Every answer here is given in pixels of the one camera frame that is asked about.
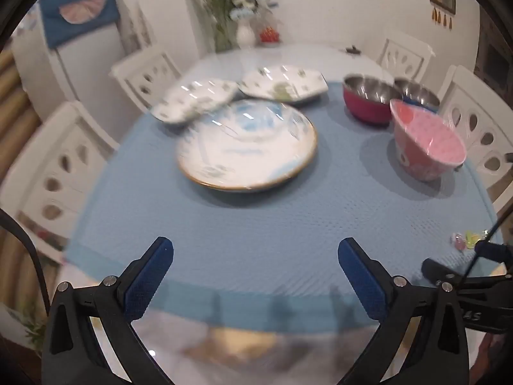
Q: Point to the hanging tassel ornament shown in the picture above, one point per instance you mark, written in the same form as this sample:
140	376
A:
441	18

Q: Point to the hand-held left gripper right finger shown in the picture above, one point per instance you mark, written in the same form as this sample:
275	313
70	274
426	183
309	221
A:
360	280

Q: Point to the blue steel bowl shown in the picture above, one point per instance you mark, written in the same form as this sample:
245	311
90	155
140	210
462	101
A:
421	92

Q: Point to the red ornament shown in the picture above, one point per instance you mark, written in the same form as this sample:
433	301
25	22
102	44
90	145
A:
268	34

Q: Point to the green wrapped candy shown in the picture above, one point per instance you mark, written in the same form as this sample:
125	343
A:
473	238

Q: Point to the pink wrapped candy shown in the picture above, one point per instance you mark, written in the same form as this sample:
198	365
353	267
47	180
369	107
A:
457	240

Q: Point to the pink patterned bowl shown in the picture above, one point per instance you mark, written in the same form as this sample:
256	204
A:
417	156

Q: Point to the large round gold-rimmed plate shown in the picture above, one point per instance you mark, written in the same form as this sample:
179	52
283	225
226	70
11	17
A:
240	156

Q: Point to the white vase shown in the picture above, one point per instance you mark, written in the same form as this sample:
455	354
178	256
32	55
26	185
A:
245	34

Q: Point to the red steel bowl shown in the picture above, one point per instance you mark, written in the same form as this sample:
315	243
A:
360	106

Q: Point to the white dining chair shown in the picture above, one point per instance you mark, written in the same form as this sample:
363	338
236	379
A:
417	54
52	160
136	74
493	112

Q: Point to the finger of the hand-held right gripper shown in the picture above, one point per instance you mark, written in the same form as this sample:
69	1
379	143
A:
437	269
495	250

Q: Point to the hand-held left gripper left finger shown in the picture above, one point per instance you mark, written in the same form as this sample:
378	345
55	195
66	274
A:
148	278

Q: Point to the small black object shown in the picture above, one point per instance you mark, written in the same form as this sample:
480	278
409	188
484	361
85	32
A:
353	50

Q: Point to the light blue table mat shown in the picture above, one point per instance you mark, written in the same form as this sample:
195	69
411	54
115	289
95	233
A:
260	228

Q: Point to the green dried flower bunch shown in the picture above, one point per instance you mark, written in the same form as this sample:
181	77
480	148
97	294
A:
216	4

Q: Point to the blue artificial flowers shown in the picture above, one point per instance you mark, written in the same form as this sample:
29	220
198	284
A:
250	6

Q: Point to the white appliance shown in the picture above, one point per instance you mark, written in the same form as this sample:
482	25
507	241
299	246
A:
88	68

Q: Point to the octagonal floral plate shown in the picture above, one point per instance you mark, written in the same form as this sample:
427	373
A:
192	102
276	82

